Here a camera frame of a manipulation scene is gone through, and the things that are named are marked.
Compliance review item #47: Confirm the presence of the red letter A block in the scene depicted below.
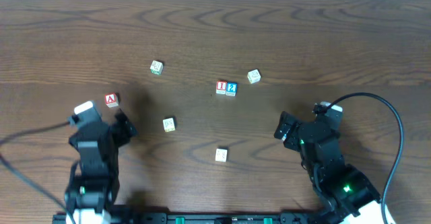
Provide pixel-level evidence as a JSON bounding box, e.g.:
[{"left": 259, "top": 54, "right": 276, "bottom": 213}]
[{"left": 104, "top": 93, "right": 119, "bottom": 108}]

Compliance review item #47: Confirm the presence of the blue number 2 block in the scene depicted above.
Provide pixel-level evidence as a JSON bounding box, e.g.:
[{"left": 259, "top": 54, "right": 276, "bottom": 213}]
[{"left": 226, "top": 82, "right": 237, "bottom": 96}]

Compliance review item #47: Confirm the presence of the red letter I block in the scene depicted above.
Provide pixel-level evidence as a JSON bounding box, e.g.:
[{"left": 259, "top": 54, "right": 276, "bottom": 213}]
[{"left": 215, "top": 81, "right": 228, "bottom": 95}]

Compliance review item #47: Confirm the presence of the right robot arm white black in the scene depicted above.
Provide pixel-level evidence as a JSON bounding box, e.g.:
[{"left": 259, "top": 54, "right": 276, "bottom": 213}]
[{"left": 274, "top": 109, "right": 383, "bottom": 223}]

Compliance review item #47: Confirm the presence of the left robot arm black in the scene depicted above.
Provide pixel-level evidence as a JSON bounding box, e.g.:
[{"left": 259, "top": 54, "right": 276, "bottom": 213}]
[{"left": 65, "top": 108, "right": 137, "bottom": 223}]

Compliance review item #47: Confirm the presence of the yellow picture wooden block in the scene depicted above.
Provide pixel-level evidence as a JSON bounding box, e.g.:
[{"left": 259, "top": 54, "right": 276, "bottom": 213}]
[{"left": 162, "top": 118, "right": 176, "bottom": 132}]

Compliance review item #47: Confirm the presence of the yellow edged picture block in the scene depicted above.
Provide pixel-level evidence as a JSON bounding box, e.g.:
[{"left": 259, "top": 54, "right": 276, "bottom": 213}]
[{"left": 247, "top": 69, "right": 261, "bottom": 84}]

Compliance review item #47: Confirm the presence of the green picture wooden block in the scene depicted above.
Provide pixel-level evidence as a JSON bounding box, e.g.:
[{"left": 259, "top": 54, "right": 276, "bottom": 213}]
[{"left": 150, "top": 61, "right": 164, "bottom": 75}]

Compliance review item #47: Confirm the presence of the plain picture wooden block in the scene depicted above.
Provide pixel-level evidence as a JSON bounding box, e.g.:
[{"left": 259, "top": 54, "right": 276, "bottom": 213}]
[{"left": 215, "top": 149, "right": 228, "bottom": 162}]

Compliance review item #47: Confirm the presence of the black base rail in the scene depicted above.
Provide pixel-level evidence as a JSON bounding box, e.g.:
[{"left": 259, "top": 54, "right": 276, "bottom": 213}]
[{"left": 52, "top": 211, "right": 324, "bottom": 224}]

